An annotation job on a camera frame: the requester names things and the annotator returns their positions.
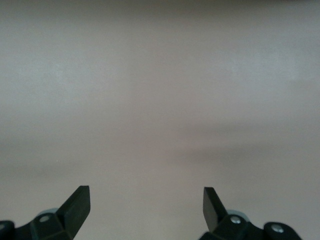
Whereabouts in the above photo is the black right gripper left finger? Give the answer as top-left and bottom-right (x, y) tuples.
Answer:
(0, 185), (91, 240)

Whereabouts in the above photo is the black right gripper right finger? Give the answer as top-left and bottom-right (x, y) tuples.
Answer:
(198, 186), (304, 240)

